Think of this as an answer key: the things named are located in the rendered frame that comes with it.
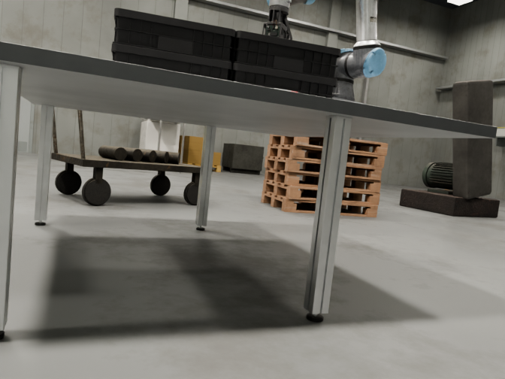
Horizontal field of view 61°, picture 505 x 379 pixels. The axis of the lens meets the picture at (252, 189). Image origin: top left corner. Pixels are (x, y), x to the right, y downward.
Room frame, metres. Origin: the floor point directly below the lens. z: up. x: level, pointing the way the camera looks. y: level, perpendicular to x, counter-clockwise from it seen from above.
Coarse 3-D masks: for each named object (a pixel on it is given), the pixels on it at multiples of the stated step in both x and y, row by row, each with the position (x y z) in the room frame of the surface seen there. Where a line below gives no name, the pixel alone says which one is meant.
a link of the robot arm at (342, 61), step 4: (340, 52) 1.98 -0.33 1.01; (344, 52) 1.97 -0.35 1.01; (348, 52) 1.97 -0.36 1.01; (352, 52) 1.96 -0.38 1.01; (340, 56) 1.98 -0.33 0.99; (344, 56) 1.96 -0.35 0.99; (348, 56) 1.94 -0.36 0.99; (340, 60) 1.97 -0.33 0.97; (344, 60) 1.95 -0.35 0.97; (336, 64) 1.99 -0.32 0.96; (340, 64) 1.96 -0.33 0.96; (344, 64) 1.95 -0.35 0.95; (336, 68) 1.98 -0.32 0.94; (340, 68) 1.97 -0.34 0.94; (344, 68) 1.95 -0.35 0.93; (336, 72) 1.98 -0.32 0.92; (340, 72) 1.97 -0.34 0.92; (344, 72) 1.96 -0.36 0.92; (336, 76) 1.98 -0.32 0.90; (340, 76) 1.97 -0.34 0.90; (344, 76) 1.97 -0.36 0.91; (348, 76) 1.97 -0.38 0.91
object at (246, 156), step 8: (224, 144) 11.19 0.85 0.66; (232, 144) 10.47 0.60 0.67; (240, 144) 10.40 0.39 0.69; (224, 152) 11.12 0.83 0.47; (232, 152) 10.41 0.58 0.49; (240, 152) 10.41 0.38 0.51; (248, 152) 10.47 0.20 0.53; (256, 152) 10.54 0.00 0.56; (224, 160) 11.05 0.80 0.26; (232, 160) 10.35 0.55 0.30; (240, 160) 10.41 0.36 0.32; (248, 160) 10.48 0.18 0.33; (256, 160) 10.55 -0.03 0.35; (224, 168) 11.09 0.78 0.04; (232, 168) 10.46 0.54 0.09; (240, 168) 10.42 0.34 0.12; (248, 168) 10.49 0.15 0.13; (256, 168) 10.56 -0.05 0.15
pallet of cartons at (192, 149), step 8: (192, 136) 9.67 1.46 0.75; (184, 144) 9.95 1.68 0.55; (192, 144) 9.67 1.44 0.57; (200, 144) 9.75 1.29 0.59; (184, 152) 9.95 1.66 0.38; (192, 152) 9.68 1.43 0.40; (200, 152) 9.76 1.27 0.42; (184, 160) 9.89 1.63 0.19; (192, 160) 9.69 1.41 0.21; (200, 160) 9.76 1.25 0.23; (216, 160) 9.97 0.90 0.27; (216, 168) 9.95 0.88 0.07
